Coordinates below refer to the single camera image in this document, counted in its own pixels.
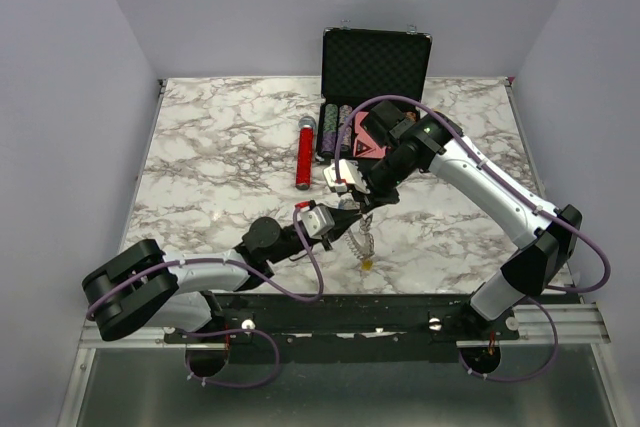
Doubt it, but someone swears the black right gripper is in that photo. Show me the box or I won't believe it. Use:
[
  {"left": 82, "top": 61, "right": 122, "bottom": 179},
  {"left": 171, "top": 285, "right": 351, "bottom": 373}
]
[{"left": 348, "top": 151, "right": 417, "bottom": 213}]

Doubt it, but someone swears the round metal keyring disc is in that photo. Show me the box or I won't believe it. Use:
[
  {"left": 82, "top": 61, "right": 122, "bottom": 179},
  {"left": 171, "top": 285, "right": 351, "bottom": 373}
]
[{"left": 346, "top": 214, "right": 375, "bottom": 263}]

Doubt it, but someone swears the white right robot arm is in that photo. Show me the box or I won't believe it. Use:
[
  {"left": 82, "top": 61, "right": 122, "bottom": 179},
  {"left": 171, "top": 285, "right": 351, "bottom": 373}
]
[{"left": 361, "top": 100, "right": 582, "bottom": 339}]

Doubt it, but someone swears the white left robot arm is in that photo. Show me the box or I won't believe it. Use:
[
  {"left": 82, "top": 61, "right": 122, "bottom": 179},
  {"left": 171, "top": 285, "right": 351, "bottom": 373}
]
[{"left": 82, "top": 203, "right": 362, "bottom": 342}]

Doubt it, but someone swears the loose pink playing cards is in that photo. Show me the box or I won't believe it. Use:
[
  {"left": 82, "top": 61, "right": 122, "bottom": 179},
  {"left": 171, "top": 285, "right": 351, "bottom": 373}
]
[{"left": 354, "top": 131, "right": 386, "bottom": 159}]

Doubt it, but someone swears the black triangular all-in button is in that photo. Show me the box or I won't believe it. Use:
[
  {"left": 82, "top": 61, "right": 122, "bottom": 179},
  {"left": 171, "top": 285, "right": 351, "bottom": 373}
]
[{"left": 353, "top": 139, "right": 373, "bottom": 158}]

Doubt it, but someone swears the orange blue lower chip stack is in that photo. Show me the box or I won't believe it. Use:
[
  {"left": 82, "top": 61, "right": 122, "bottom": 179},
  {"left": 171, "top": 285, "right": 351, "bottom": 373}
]
[{"left": 337, "top": 124, "right": 352, "bottom": 155}]

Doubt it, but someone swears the orange blue chip stack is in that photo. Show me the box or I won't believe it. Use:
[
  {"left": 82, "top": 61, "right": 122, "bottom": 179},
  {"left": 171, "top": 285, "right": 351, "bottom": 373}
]
[
  {"left": 338, "top": 105, "right": 352, "bottom": 126},
  {"left": 337, "top": 124, "right": 352, "bottom": 155}
]

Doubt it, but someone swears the purple chip stack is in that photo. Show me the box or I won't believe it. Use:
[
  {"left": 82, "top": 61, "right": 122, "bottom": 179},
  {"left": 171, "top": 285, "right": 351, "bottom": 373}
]
[{"left": 320, "top": 131, "right": 337, "bottom": 158}]

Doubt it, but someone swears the pink playing card deck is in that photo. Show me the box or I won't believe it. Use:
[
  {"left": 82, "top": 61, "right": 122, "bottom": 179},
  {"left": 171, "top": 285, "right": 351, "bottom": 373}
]
[{"left": 354, "top": 111, "right": 368, "bottom": 135}]

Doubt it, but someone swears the red glitter microphone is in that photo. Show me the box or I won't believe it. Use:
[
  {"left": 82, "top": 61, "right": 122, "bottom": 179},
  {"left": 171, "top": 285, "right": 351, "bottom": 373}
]
[{"left": 295, "top": 116, "right": 316, "bottom": 190}]

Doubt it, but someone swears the green blue chip stack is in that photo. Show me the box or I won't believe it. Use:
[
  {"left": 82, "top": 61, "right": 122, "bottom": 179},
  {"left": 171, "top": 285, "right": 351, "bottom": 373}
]
[{"left": 323, "top": 104, "right": 339, "bottom": 133}]

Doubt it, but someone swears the black poker chip case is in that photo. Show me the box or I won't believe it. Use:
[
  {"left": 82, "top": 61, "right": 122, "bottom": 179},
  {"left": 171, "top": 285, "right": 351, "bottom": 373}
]
[{"left": 316, "top": 27, "right": 432, "bottom": 164}]

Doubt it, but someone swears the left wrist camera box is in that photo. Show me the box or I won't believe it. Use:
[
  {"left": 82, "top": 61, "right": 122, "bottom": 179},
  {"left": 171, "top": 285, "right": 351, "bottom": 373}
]
[{"left": 301, "top": 204, "right": 335, "bottom": 239}]

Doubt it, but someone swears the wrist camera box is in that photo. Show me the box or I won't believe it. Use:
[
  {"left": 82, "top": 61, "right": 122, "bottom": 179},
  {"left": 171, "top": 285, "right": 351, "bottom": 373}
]
[
  {"left": 301, "top": 204, "right": 335, "bottom": 239},
  {"left": 322, "top": 159, "right": 370, "bottom": 195}
]

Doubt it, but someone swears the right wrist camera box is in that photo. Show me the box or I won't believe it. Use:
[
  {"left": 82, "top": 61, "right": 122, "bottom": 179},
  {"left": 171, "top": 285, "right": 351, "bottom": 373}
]
[{"left": 322, "top": 159, "right": 370, "bottom": 195}]

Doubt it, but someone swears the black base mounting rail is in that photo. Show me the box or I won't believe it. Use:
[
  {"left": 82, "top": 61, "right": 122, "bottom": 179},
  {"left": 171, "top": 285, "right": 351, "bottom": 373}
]
[{"left": 164, "top": 293, "right": 519, "bottom": 364}]

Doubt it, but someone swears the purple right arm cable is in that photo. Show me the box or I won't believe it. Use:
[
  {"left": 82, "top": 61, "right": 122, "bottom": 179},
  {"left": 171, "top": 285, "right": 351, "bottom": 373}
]
[{"left": 334, "top": 95, "right": 612, "bottom": 385}]

